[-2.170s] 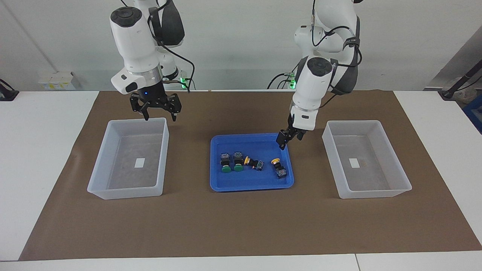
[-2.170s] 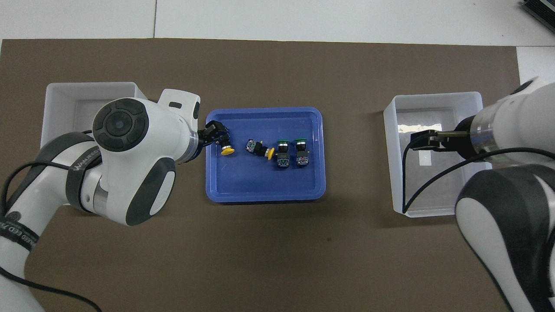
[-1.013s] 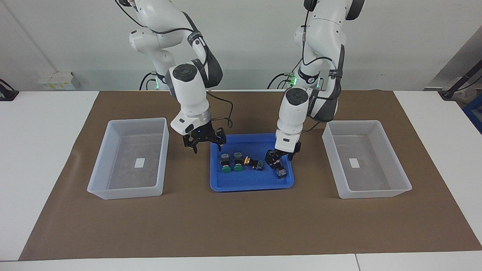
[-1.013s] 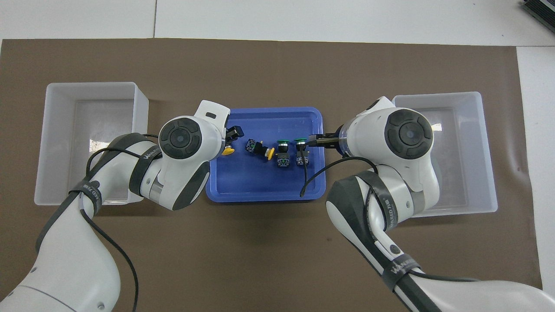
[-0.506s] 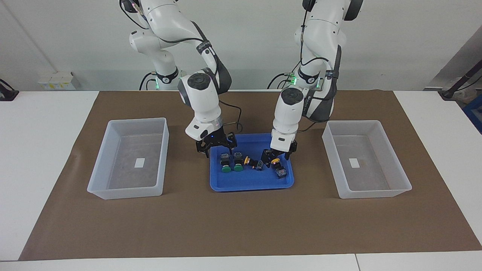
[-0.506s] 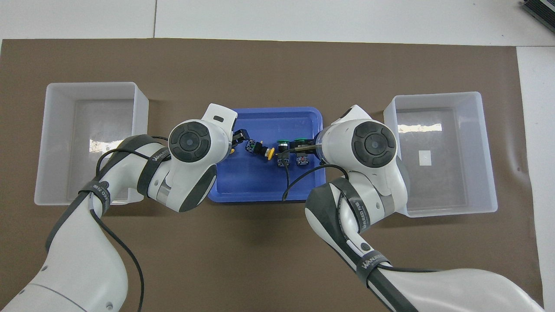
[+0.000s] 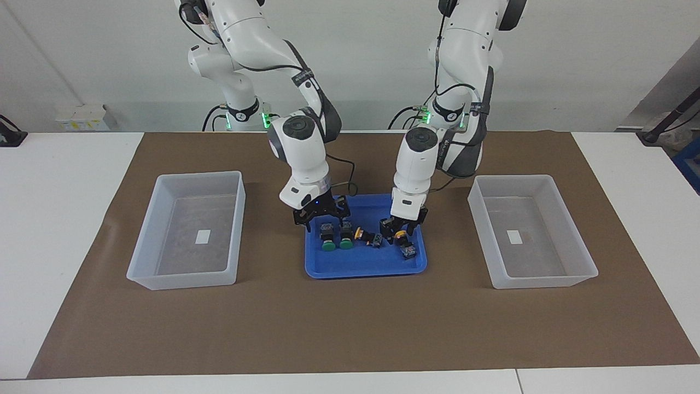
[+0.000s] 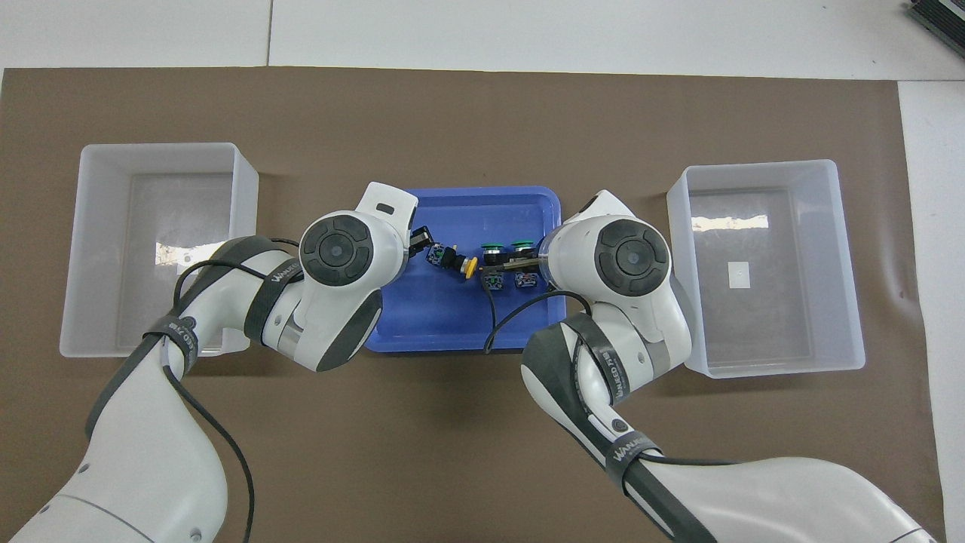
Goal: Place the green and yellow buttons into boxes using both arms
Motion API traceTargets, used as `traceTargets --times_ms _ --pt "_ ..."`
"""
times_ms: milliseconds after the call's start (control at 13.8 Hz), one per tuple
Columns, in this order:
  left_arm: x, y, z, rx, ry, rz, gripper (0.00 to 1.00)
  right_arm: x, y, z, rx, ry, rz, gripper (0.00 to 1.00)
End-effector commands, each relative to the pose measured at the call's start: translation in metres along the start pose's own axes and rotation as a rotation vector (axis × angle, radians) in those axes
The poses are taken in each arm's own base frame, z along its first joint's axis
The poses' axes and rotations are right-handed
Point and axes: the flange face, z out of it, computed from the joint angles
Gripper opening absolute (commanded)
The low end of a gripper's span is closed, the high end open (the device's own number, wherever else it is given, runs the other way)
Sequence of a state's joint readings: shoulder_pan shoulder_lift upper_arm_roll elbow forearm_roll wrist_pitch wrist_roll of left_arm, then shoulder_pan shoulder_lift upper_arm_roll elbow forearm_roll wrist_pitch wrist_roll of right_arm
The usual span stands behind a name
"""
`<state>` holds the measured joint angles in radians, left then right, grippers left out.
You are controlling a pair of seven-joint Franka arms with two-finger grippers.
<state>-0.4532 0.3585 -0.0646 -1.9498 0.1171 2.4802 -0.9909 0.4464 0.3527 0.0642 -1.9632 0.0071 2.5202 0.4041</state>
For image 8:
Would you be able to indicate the blue plastic tray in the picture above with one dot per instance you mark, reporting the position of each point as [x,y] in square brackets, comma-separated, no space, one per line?
[467,324]

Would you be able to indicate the brown paper table mat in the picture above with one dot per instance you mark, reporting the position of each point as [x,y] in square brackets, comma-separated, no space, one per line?
[482,113]

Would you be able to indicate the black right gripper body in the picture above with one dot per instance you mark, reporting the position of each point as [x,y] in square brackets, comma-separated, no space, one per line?
[536,262]

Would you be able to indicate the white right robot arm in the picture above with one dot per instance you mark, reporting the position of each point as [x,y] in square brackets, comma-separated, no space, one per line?
[626,302]

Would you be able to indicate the translucent white plastic box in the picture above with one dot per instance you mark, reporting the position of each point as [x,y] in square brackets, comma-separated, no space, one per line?
[829,226]
[98,226]

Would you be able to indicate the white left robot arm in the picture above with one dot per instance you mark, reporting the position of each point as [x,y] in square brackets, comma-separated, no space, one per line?
[332,302]

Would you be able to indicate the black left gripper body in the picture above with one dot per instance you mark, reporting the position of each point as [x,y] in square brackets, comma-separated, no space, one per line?
[421,239]

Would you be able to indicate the white label sticker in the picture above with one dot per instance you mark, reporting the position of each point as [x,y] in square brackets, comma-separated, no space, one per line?
[739,274]

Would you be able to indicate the green push button switch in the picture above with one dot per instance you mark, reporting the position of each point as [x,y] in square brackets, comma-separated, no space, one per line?
[522,244]
[494,247]

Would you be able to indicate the black ribbed device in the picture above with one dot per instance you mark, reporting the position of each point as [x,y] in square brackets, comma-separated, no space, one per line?
[942,11]

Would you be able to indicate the yellow push button switch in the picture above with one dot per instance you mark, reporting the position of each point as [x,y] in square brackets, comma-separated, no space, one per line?
[454,261]

